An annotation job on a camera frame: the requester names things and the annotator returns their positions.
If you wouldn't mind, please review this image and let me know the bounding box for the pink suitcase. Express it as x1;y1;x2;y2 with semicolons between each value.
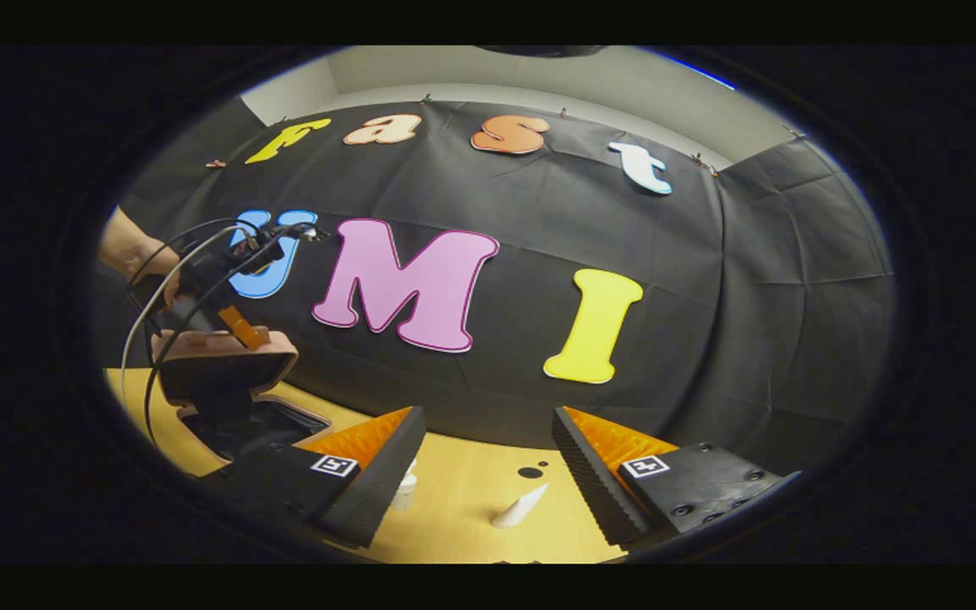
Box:
152;326;370;475

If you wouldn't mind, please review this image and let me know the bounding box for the white pump bottle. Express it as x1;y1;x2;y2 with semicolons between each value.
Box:
390;460;419;512

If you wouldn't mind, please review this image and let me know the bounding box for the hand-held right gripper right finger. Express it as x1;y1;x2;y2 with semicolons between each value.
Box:
552;407;802;550

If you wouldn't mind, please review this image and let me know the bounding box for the grey cable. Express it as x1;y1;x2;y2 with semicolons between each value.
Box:
119;224;253;401

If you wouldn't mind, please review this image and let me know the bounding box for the black cable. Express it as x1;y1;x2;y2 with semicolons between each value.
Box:
142;222;307;447

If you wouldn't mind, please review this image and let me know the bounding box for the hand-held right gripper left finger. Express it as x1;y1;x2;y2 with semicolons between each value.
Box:
200;407;427;550

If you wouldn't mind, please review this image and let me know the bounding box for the black backdrop cloth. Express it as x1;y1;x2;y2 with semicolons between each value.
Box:
90;93;897;480

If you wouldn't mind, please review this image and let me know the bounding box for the white squeeze tube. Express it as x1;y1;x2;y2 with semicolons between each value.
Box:
491;483;550;530

